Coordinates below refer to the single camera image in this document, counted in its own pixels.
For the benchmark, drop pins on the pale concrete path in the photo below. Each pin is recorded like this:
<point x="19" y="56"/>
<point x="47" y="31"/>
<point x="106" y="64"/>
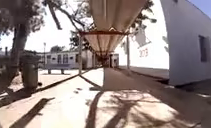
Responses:
<point x="93" y="106"/>

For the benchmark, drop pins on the thin pole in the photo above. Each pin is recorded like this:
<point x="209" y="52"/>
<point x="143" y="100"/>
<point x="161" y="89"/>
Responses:
<point x="44" y="55"/>

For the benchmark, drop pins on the covered walkway canopy with posts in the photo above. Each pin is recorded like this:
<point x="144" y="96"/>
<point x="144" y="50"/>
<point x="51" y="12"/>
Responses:
<point x="109" y="20"/>

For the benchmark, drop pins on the pale building with windows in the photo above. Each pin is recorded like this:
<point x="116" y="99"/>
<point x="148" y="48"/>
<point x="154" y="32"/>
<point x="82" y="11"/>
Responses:
<point x="64" y="59"/>

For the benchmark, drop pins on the tree with bare branches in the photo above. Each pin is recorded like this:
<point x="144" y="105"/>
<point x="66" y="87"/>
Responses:
<point x="74" y="20"/>

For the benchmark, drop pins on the bench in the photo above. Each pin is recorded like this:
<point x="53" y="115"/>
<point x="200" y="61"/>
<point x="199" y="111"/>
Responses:
<point x="55" y="70"/>

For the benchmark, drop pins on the grey trash bin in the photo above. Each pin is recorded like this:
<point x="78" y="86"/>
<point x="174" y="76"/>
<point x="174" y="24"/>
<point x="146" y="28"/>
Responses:
<point x="29" y="71"/>

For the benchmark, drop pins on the thick tree trunk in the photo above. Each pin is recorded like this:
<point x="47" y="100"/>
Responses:
<point x="18" y="46"/>

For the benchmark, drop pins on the dark kerb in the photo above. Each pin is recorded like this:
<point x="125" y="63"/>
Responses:
<point x="43" y="87"/>

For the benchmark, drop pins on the large white building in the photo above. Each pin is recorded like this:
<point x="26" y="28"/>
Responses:
<point x="186" y="40"/>

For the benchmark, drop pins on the small building at walkway end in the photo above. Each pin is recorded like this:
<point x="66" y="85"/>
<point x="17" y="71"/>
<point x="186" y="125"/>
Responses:
<point x="115" y="60"/>

